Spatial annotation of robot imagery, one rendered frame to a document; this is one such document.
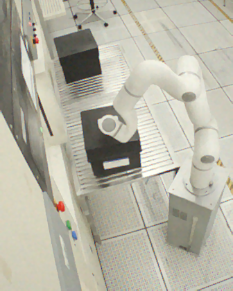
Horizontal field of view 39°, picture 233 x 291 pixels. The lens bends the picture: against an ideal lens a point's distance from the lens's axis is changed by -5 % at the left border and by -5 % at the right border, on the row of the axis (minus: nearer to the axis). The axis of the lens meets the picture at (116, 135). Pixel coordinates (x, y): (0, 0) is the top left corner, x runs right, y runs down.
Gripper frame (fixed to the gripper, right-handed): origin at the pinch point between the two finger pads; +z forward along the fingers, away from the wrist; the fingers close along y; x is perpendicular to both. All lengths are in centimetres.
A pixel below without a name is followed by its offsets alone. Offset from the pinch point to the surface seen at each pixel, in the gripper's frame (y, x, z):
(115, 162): 0.4, 21.9, 3.6
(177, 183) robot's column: -30.2, 39.5, -0.2
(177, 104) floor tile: -68, 1, 146
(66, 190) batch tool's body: 28.5, 30.2, -6.2
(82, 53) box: 8, -48, 54
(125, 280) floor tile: 10, 112, 35
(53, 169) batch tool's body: 34.4, 19.3, 4.6
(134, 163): -9.9, 25.4, 7.2
